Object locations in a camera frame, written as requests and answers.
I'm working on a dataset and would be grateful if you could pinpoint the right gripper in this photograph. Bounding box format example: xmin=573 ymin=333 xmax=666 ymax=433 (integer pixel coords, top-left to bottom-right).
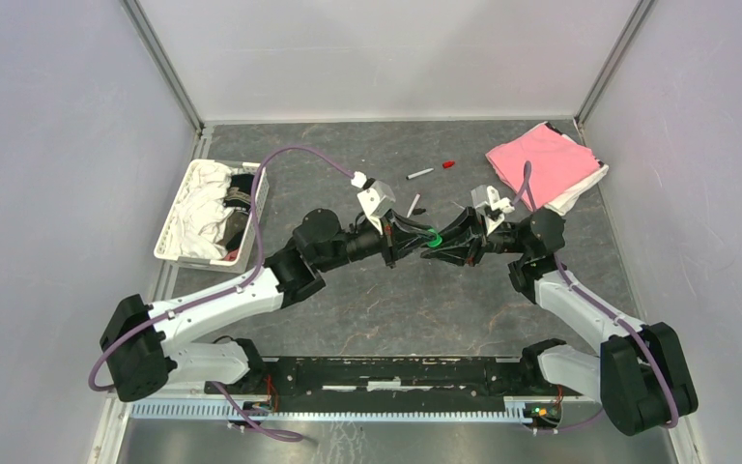
xmin=421 ymin=205 xmax=529 ymax=267

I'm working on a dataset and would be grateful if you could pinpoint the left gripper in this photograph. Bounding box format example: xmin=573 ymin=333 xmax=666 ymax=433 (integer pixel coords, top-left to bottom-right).
xmin=318 ymin=209 xmax=436 ymax=273

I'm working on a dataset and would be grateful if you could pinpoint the green pen cap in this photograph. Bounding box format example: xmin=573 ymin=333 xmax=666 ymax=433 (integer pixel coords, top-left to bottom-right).
xmin=426 ymin=228 xmax=442 ymax=248

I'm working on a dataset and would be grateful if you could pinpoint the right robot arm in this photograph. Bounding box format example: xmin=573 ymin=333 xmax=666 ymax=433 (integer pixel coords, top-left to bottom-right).
xmin=421 ymin=208 xmax=699 ymax=436

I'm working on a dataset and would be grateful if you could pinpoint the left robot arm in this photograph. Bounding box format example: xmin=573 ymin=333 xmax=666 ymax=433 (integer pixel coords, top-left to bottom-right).
xmin=97 ymin=209 xmax=442 ymax=402

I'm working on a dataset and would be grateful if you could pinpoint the white pen middle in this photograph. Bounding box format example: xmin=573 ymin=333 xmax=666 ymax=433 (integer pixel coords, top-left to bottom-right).
xmin=406 ymin=193 xmax=421 ymax=218

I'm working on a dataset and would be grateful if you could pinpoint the white pen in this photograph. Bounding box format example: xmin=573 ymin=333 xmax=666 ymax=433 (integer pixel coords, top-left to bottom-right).
xmin=406 ymin=167 xmax=435 ymax=180
xmin=406 ymin=193 xmax=421 ymax=218

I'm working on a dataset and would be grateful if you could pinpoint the white pen upper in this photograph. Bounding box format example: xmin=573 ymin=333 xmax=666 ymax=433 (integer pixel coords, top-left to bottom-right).
xmin=406 ymin=167 xmax=435 ymax=180

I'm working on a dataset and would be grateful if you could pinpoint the pink folded cloth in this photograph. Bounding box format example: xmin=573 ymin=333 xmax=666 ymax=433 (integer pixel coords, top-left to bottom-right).
xmin=485 ymin=123 xmax=603 ymax=212

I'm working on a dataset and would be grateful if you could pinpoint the black cloth in basket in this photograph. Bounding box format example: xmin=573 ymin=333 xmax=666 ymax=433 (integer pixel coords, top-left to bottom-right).
xmin=218 ymin=173 xmax=255 ymax=254

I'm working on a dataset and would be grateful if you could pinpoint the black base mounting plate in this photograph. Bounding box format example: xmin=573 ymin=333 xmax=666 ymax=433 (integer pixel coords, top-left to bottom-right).
xmin=225 ymin=356 xmax=576 ymax=414

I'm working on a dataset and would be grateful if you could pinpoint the white plastic basket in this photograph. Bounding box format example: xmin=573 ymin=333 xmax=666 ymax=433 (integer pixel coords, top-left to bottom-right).
xmin=154 ymin=159 xmax=269 ymax=274

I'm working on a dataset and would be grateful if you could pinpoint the white cloth in basket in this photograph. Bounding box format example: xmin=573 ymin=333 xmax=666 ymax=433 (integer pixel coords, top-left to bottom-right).
xmin=158 ymin=159 xmax=233 ymax=260

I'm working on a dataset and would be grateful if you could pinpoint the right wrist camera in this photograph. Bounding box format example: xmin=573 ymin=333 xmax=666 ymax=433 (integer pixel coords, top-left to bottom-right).
xmin=471 ymin=185 xmax=515 ymax=221

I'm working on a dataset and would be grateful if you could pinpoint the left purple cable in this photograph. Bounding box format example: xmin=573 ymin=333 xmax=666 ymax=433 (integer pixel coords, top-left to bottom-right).
xmin=88 ymin=145 xmax=362 ymax=445

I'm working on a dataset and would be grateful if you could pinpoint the aluminium frame rail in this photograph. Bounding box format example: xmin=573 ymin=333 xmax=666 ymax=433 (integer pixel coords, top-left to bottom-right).
xmin=107 ymin=357 xmax=689 ymax=424

